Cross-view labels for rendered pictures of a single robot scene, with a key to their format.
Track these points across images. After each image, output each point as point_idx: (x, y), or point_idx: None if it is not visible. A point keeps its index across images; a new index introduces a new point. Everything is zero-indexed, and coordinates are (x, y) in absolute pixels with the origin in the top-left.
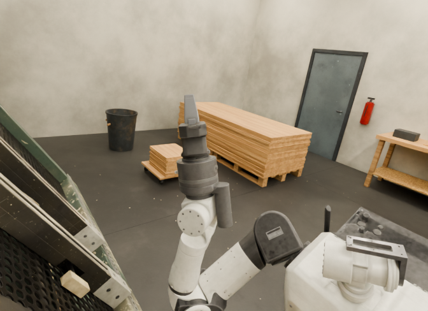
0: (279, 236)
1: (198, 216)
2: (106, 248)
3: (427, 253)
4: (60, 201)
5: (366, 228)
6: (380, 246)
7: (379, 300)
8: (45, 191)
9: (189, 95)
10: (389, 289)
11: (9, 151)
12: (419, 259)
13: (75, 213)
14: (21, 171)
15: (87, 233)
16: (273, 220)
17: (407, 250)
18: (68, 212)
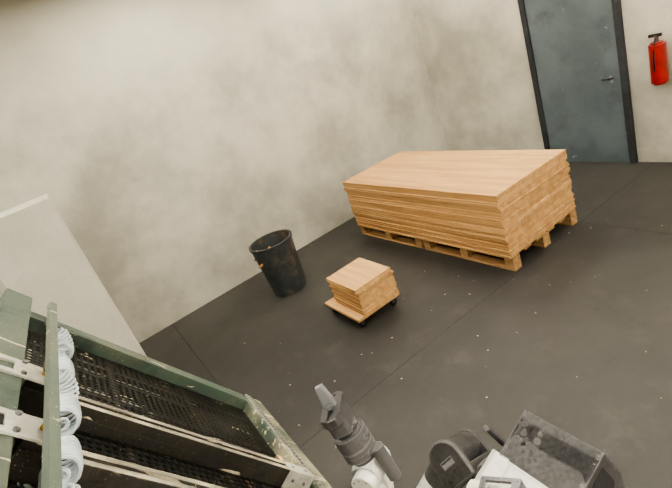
0: (452, 465)
1: (366, 484)
2: (318, 482)
3: (578, 457)
4: (255, 460)
5: (528, 438)
6: (505, 482)
7: None
8: (239, 458)
9: (318, 388)
10: None
11: (197, 441)
12: (569, 467)
13: (273, 464)
14: (213, 452)
15: (293, 477)
16: (443, 450)
17: (561, 458)
18: (267, 466)
